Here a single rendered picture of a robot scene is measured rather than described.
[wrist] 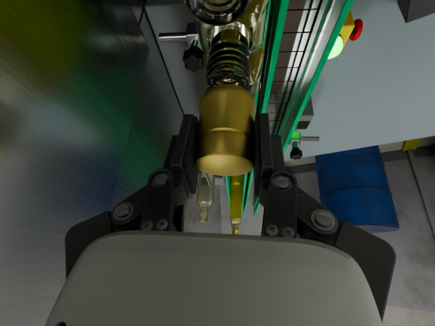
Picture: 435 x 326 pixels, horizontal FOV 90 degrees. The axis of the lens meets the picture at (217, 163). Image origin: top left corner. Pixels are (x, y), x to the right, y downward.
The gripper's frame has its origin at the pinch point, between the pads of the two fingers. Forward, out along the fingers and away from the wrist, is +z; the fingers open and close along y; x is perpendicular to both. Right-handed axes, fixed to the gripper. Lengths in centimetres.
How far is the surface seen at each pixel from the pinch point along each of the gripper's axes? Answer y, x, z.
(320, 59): 12.4, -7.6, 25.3
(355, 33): 24, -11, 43
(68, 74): -12.0, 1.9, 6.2
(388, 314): 143, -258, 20
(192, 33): -6.0, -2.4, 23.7
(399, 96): 50, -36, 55
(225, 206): -23, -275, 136
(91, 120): -12.1, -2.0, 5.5
